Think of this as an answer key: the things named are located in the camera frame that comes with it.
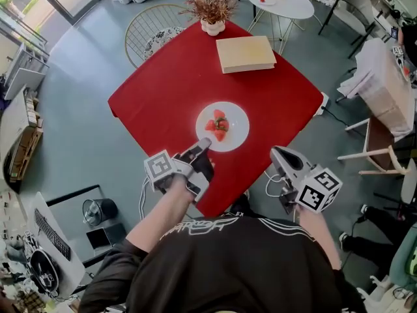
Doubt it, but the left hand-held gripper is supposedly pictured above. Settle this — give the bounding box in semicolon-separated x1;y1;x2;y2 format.
144;138;215;203

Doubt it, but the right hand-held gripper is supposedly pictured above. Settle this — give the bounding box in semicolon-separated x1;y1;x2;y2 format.
270;145;343;215

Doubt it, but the white round plate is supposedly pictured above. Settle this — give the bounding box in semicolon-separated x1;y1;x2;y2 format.
195;101;251;153

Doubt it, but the person's left forearm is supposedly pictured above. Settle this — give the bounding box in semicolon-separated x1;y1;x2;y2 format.
125;176;196;254

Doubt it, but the person's right forearm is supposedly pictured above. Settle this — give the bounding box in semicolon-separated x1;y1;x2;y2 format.
295;203;342;270

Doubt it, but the red tablecloth table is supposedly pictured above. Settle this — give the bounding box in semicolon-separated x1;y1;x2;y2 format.
107;20;325;218

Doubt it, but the person's black trouser leg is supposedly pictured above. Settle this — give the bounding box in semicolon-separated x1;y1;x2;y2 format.
229;192;253;216

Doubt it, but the white floor power strip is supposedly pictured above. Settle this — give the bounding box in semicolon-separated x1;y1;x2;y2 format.
314;91;330;117

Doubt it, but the white wooden chair brown seat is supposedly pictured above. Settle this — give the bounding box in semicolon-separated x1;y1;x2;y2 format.
337;115;413;175

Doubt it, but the beige thick book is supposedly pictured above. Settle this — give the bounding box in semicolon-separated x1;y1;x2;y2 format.
216;35;278;74

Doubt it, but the black white patterned seat cushion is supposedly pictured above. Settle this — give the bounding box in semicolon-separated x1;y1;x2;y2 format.
145;27;186;58

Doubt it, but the white seat black-legged chair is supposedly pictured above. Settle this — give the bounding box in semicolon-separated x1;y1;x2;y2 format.
374;158;417;215

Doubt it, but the person's black printed t-shirt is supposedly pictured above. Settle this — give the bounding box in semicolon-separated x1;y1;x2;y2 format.
78;215;367;313

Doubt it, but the table with beige cloth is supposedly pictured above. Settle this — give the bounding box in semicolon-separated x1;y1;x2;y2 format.
337;37;416;143

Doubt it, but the dried plant in white pot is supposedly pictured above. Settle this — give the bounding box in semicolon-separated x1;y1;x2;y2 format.
179;0;240;37

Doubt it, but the teal fabric item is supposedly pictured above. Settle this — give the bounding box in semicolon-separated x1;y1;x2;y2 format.
389;226;417;293

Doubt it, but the white round side table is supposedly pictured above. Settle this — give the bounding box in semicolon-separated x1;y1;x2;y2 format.
246;0;315;55

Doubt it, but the grey upholstered chair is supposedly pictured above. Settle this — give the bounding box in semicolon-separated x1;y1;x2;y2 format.
319;0;375;58

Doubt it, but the black keyboard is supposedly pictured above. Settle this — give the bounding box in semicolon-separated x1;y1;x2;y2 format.
34;208;72;261

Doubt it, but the wooden pallet stack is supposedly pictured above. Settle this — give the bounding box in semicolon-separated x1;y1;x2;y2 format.
8;96;45;184

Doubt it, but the white curved desk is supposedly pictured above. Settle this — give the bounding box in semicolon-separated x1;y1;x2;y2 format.
29;191;87;298

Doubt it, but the white low cabinet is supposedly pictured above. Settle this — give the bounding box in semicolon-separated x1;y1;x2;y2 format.
5;44;50;100

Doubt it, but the black oval tub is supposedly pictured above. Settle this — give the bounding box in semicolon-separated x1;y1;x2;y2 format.
29;249;60;295

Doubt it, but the long white floor cable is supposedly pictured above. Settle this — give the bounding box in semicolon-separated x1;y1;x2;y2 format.
139;176;154;220
265;170;291;198

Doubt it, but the black floor cable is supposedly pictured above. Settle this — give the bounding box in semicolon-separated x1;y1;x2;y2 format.
322;108;351;127

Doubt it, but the black wire waste bin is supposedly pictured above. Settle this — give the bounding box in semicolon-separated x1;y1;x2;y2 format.
82;198;119;227

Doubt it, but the gold wire chair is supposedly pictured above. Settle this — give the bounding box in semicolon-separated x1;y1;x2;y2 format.
124;4;196;70

